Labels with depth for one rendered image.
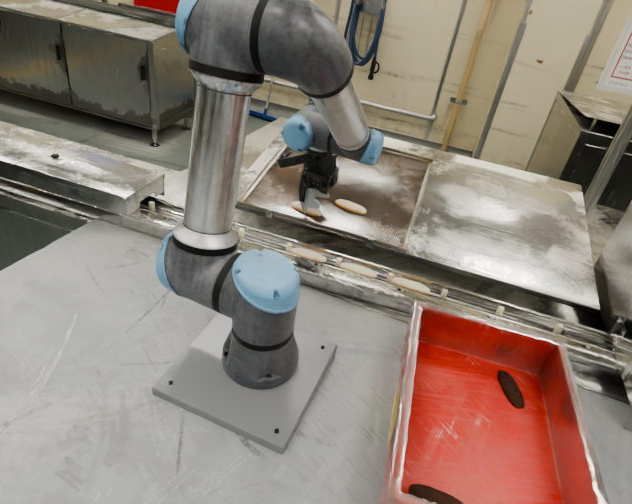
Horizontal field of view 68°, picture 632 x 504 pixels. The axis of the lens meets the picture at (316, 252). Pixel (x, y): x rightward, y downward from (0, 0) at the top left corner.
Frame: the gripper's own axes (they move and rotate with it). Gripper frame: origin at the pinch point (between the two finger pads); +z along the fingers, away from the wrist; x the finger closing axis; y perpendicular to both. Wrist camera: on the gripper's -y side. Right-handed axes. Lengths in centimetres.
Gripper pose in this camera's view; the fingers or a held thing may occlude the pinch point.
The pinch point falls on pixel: (306, 204)
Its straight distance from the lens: 135.9
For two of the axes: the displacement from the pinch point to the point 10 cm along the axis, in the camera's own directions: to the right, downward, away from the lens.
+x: 4.5, -5.8, 6.8
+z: -0.9, 7.3, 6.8
